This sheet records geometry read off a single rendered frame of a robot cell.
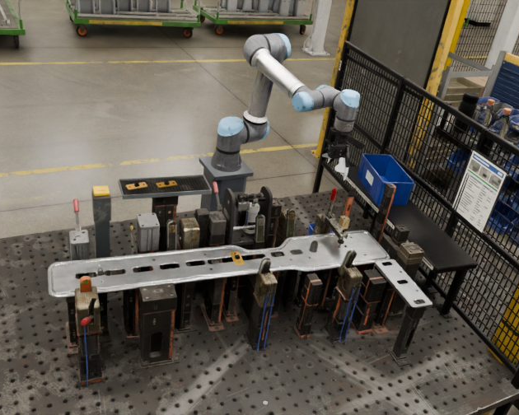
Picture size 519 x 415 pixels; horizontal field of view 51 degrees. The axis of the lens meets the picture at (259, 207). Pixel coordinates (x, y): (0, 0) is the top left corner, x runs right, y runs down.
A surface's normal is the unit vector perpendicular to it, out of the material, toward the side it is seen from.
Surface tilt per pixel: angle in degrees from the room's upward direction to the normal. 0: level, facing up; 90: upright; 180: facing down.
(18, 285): 0
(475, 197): 90
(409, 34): 91
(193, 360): 0
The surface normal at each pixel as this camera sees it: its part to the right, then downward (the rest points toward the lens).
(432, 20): -0.88, 0.14
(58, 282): 0.13, -0.85
